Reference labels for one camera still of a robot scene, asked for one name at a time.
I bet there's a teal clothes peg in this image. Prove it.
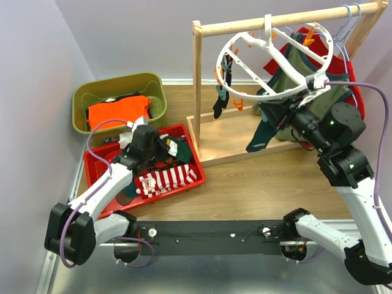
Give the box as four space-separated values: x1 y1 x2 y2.
262 112 268 122

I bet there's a white round clip hanger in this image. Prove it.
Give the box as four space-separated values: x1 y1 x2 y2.
215 14 334 101

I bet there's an orange folded garment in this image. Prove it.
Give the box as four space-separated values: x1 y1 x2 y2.
86 94 151 130

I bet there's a black striped sock pair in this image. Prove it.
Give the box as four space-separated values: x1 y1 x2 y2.
213 55 232 119

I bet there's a red shirt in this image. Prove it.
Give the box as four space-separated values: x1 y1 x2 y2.
263 26 366 151

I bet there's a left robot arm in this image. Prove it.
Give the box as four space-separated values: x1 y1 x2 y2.
44 124 168 268

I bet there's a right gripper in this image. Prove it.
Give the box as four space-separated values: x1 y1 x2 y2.
258 88 332 154

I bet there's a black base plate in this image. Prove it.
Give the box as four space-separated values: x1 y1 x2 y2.
137 220 291 256

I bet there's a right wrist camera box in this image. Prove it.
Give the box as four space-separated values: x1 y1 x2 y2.
298 71 331 108

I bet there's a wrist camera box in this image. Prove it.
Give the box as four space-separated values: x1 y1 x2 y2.
126 116 148 130
298 71 331 108

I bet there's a red white striped santa sock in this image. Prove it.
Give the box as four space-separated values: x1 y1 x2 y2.
126 164 197 198

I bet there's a red plastic tray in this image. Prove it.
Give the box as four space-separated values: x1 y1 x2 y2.
99 124 206 218

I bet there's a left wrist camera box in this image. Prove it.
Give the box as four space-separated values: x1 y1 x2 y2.
126 116 148 130

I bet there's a dark green sock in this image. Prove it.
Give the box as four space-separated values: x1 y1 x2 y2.
246 119 277 153

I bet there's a green sock yellow cuff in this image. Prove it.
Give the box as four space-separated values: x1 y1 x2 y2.
161 135 192 164

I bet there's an argyle patterned sock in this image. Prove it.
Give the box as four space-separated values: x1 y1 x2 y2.
143 157 183 173

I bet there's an olive green shirt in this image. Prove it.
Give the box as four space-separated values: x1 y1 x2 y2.
252 33 353 142

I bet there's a wooden clothes rack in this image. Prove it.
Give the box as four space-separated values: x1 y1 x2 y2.
187 1 388 166

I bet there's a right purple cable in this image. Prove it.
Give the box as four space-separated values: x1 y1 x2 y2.
327 80 392 243

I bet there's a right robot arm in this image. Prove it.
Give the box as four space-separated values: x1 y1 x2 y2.
260 96 391 286

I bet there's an orange clothes peg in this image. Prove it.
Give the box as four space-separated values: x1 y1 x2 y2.
232 99 244 111

